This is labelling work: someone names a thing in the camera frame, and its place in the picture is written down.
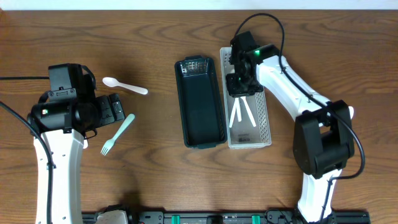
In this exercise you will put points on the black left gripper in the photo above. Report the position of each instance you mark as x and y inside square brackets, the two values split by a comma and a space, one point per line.
[109, 108]

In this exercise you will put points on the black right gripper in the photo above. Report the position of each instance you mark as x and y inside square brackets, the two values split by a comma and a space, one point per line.
[244, 90]

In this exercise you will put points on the white plastic spoon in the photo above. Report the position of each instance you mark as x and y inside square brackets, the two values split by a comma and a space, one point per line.
[232, 116]
[249, 112]
[112, 82]
[238, 109]

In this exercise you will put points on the mint green plastic fork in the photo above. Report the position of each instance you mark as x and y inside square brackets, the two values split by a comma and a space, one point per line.
[111, 142]

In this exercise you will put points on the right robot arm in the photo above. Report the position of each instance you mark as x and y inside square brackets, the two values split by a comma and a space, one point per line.
[322, 143]

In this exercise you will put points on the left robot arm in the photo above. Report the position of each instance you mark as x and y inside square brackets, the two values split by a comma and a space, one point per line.
[60, 120]

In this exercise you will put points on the white plastic basket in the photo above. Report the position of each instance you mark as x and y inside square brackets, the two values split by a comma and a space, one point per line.
[243, 135]

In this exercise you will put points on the black plastic basket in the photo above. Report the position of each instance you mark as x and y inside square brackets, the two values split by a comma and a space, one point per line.
[203, 122]

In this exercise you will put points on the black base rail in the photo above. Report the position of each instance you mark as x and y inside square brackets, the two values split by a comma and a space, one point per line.
[277, 216]

